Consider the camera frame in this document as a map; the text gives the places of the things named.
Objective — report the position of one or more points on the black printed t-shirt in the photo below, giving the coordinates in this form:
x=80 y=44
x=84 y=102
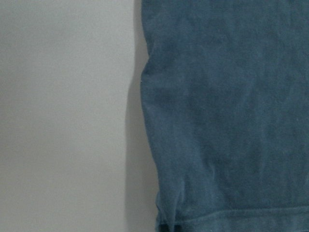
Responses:
x=225 y=99

